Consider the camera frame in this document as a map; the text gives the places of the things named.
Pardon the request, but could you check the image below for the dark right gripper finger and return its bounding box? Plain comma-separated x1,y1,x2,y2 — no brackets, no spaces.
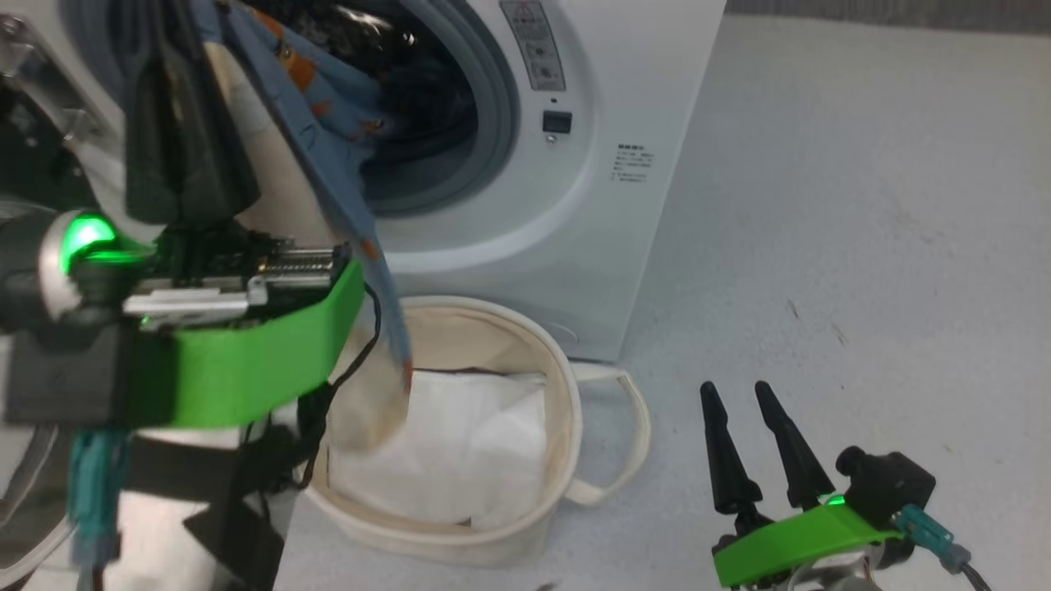
700,382,763,515
755,381,836,510

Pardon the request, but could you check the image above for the teal plug gripper cable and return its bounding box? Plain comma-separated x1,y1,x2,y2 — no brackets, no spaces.
893,503,996,591
68,431,126,569

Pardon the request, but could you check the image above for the teal plug right gripper cable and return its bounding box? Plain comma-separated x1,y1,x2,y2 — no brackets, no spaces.
893,503,996,591

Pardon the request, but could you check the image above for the thin black left gripper cable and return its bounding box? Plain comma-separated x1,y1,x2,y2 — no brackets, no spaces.
300,282,383,491

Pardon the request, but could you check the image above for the cream canvas laundry basket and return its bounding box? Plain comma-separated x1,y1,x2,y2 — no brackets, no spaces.
283,295,652,567

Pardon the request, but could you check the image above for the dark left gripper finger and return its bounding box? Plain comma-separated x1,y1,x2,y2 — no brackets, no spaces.
125,16,198,224
185,16,262,221

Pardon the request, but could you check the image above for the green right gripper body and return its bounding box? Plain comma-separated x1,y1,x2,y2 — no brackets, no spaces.
713,502,904,591

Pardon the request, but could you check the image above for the blue cartoon print garment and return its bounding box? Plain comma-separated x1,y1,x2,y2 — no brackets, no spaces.
197,0,415,452

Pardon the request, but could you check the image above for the white front-load washing machine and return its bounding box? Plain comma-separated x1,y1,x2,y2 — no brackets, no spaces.
0,0,727,362

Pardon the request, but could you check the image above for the grey instruction label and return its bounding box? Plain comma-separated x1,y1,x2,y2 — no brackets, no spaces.
501,0,567,91

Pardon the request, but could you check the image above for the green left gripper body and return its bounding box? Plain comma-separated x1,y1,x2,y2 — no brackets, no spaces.
123,223,367,429

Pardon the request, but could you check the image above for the black text warning label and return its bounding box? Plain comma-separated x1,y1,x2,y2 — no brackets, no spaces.
612,144,655,183

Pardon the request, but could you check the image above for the white folded cloth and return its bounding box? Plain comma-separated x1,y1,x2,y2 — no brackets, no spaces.
328,369,549,530

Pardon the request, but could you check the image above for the teal plug left gripper cable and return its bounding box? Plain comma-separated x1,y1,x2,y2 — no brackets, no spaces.
68,431,126,569

